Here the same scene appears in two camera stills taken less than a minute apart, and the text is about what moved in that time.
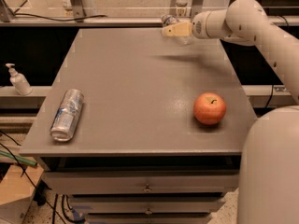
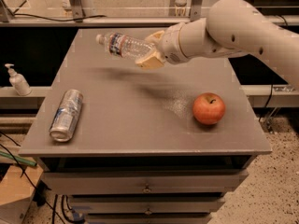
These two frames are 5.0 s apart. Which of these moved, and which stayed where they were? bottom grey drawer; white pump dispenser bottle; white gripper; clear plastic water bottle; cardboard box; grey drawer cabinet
Moved: clear plastic water bottle; white gripper
Stayed: cardboard box; bottom grey drawer; grey drawer cabinet; white pump dispenser bottle
